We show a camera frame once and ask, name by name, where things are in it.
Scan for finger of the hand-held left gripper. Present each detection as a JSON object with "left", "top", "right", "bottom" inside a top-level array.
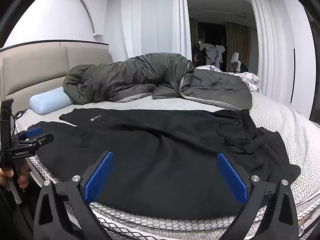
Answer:
[
  {"left": 19, "top": 133, "right": 54, "bottom": 148},
  {"left": 19, "top": 127, "right": 43, "bottom": 142}
]

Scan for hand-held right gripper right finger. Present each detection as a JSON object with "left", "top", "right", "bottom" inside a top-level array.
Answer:
[{"left": 216, "top": 152, "right": 299, "bottom": 240}]

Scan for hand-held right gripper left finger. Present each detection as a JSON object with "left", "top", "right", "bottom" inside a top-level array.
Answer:
[{"left": 33, "top": 151, "right": 116, "bottom": 240}]

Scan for black sweater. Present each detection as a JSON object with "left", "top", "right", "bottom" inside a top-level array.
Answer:
[{"left": 26, "top": 109, "right": 302, "bottom": 220}]

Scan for person's left hand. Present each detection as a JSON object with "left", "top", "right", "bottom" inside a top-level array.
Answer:
[{"left": 0, "top": 167, "right": 29, "bottom": 189}]

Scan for light blue pillow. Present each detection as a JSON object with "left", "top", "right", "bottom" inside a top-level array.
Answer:
[{"left": 29, "top": 87, "right": 73, "bottom": 115}]

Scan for beige padded headboard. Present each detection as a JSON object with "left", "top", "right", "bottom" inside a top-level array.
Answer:
[{"left": 0, "top": 40, "right": 113, "bottom": 130}]

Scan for bed with white mattress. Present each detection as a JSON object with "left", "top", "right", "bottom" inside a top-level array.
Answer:
[{"left": 15, "top": 90, "right": 320, "bottom": 240}]

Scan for white crumpled quilt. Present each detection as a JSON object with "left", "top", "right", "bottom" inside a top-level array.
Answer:
[{"left": 195, "top": 65, "right": 262, "bottom": 93}]

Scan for dark grey duvet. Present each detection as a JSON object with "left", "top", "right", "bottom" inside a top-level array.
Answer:
[{"left": 62, "top": 53, "right": 253, "bottom": 111}]

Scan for white chair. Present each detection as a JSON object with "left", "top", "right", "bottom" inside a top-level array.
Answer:
[{"left": 230, "top": 52, "right": 243, "bottom": 74}]

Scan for grey clothes on rack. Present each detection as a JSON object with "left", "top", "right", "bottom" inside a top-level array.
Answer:
[{"left": 191, "top": 42, "right": 225, "bottom": 69}]

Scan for brown curtain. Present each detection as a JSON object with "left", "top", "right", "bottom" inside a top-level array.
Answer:
[{"left": 225, "top": 21, "right": 252, "bottom": 73}]

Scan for white sheer curtain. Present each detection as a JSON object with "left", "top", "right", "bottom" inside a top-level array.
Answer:
[
  {"left": 246, "top": 0, "right": 295, "bottom": 100},
  {"left": 120, "top": 0, "right": 189, "bottom": 63}
]

